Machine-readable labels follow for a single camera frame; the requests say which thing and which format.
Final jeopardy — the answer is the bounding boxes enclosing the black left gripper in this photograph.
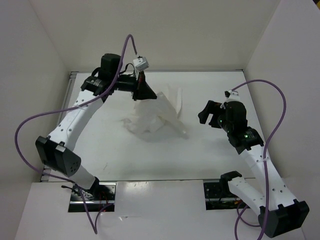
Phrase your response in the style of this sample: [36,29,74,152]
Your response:
[111,68,156,101]

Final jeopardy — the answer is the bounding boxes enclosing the white pleated skirt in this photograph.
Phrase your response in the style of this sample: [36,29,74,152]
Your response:
[121,85,189,142]

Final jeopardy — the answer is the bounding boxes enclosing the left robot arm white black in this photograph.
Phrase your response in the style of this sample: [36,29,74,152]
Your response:
[35,53,157,201]

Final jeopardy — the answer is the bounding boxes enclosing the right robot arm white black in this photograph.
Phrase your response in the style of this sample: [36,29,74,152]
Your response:
[198,100,310,238]

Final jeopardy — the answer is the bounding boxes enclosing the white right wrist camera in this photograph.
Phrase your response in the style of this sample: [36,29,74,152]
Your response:
[224,89,240,101]

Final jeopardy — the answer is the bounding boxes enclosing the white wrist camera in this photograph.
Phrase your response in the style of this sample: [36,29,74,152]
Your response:
[224,89,240,101]
[133,56,149,72]

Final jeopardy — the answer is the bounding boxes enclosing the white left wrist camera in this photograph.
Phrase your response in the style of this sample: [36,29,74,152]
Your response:
[133,56,149,72]

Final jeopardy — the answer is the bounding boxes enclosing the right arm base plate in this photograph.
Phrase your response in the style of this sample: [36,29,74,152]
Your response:
[203,179,245,211]

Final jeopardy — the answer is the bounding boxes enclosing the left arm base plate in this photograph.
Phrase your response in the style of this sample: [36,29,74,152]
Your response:
[68,182,117,213]

